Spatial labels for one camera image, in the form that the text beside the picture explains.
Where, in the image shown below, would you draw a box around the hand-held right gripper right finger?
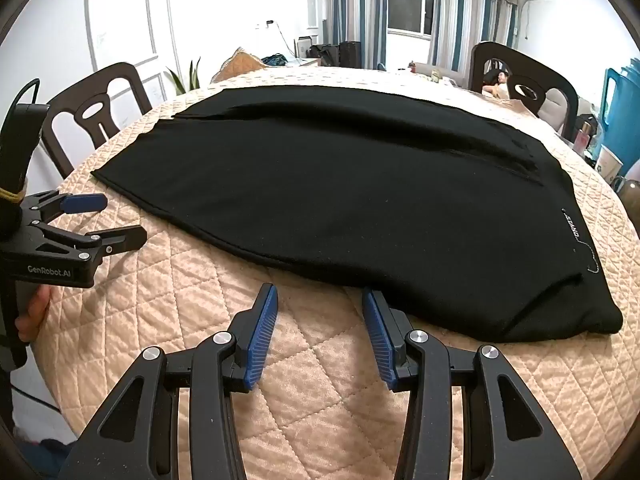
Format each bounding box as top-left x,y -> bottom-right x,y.
361,287 -> 583,480

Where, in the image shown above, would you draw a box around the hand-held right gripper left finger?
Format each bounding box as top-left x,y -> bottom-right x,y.
60,282 -> 281,480

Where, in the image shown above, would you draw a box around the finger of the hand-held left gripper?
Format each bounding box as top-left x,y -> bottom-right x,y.
30,222 -> 149,272
22,191 -> 109,224

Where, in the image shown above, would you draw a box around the black pants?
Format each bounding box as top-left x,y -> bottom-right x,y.
91,85 -> 624,345

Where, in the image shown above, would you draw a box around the person's left hand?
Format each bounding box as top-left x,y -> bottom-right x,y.
15,285 -> 54,346

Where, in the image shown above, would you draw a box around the peach quilted blanket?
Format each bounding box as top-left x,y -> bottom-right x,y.
10,65 -> 640,480

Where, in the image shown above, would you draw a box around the dark wooden chair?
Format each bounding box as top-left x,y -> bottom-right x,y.
470,41 -> 580,143
37,61 -> 153,178

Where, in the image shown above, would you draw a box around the green potted plant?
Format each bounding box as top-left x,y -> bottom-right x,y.
166,57 -> 202,93

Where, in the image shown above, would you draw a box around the beige sofa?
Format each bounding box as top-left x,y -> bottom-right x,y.
416,62 -> 473,90

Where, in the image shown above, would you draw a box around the black bag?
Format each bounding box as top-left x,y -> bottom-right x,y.
310,41 -> 362,67

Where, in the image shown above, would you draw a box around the glass kettle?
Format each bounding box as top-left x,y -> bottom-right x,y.
612,175 -> 640,211

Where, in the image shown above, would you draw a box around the white paper cup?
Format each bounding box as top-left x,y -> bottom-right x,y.
595,144 -> 624,181

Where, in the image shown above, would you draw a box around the striped curtain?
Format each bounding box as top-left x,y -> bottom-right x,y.
322,0 -> 390,68
427,0 -> 521,73

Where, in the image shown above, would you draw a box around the window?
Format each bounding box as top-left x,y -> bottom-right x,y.
385,0 -> 436,36

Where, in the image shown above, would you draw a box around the blue plastic pitcher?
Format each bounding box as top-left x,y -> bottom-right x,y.
602,55 -> 640,161

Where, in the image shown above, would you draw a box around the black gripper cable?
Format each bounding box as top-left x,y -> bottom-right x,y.
12,78 -> 41,108

